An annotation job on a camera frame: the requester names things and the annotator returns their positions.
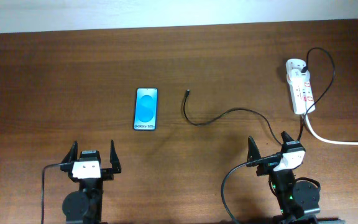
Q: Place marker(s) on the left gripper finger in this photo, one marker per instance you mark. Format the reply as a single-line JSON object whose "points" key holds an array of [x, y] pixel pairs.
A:
{"points": [[114, 160], [71, 157]]}

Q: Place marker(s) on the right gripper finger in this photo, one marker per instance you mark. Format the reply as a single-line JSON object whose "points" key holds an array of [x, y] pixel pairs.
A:
{"points": [[286, 137], [253, 151]]}

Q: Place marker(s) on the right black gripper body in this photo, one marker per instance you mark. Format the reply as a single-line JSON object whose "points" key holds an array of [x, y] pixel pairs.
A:
{"points": [[268, 167]]}

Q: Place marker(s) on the blue screen Galaxy smartphone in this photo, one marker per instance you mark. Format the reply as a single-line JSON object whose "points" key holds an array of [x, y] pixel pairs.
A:
{"points": [[145, 116]]}

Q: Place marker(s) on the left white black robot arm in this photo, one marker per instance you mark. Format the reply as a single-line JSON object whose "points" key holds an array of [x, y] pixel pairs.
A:
{"points": [[85, 204]]}

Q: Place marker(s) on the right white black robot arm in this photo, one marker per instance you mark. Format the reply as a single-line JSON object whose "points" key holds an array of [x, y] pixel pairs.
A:
{"points": [[298, 198]]}

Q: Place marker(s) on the white USB charger plug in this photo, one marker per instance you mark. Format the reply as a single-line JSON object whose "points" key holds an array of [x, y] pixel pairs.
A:
{"points": [[297, 76]]}

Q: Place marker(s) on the white power strip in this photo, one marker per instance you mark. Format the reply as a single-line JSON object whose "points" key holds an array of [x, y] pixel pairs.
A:
{"points": [[301, 93]]}

